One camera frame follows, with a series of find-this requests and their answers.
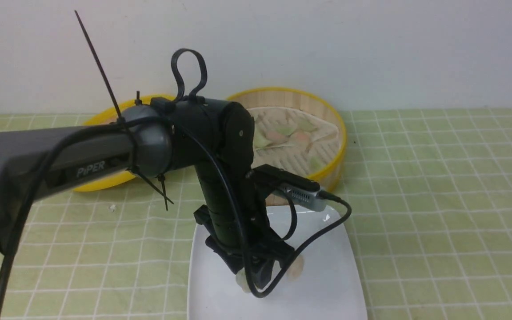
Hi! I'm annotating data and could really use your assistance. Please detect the white steamer liner cloth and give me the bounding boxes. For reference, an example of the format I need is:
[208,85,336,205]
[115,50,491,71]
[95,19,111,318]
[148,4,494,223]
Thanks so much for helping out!
[248,107,341,176]

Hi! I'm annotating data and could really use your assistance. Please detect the white dumpling left on plate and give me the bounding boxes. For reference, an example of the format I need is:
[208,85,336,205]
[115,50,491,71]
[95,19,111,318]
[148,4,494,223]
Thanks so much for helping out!
[235,269,251,293]

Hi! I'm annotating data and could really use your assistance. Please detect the yellow-rimmed bamboo steamer lid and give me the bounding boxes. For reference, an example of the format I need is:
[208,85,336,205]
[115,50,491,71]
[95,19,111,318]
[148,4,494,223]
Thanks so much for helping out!
[75,94,173,192]

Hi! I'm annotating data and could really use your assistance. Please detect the black camera cable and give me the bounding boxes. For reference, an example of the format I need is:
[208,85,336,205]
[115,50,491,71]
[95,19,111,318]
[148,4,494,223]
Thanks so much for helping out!
[0,115,353,320]

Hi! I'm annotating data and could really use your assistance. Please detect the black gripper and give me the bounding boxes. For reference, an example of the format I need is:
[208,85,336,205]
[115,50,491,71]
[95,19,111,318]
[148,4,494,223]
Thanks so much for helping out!
[194,204,296,289]

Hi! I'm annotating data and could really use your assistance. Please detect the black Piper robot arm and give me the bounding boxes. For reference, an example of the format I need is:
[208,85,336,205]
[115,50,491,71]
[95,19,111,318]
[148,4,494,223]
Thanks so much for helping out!
[0,96,300,307]

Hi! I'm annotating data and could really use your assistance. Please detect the green dumpling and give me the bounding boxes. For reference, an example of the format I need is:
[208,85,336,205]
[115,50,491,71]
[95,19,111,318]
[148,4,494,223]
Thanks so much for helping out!
[308,154,325,175]
[297,118,317,133]
[253,130,272,149]

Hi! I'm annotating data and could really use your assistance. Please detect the green dumpling front right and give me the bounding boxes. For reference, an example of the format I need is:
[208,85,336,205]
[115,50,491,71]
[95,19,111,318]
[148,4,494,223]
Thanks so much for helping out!
[308,154,325,175]

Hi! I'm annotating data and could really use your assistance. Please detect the green checkered tablecloth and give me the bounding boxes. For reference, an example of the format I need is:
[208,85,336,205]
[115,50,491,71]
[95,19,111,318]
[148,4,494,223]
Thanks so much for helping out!
[2,109,512,320]

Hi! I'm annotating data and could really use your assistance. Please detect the white dumpling on plate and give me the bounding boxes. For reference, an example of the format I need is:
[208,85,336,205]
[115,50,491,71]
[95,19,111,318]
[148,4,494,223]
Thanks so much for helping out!
[235,269,251,293]
[286,255,304,281]

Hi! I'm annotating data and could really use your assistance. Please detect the green dumpling centre front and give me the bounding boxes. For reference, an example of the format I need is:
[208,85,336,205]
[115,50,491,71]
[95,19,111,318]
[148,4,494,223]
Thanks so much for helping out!
[253,130,272,149]

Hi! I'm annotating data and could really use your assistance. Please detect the green dumpling back right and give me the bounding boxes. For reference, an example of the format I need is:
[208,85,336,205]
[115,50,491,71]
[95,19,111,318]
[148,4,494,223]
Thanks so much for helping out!
[297,118,317,133]

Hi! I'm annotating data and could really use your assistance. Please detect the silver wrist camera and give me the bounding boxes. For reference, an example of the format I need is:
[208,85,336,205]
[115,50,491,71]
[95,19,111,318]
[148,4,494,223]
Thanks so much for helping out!
[246,164,327,212]

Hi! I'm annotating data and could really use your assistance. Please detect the yellow-rimmed bamboo steamer basket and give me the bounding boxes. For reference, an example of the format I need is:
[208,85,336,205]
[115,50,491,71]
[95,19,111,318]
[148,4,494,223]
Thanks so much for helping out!
[229,87,347,191]

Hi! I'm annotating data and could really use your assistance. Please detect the white square plate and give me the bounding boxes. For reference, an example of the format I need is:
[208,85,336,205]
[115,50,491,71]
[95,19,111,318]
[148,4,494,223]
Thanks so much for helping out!
[187,225,367,320]

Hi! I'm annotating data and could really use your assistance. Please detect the white dumpling right on plate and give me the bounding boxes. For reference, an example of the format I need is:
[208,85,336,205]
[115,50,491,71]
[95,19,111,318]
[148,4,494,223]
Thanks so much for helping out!
[286,255,304,281]

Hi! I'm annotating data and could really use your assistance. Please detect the pink dumpling in steamer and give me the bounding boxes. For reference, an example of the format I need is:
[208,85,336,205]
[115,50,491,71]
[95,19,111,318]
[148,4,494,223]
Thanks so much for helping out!
[290,130,312,148]

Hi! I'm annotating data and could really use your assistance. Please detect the black cable tie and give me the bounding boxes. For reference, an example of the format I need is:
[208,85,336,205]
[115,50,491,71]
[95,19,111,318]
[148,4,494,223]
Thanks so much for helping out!
[74,9,124,123]

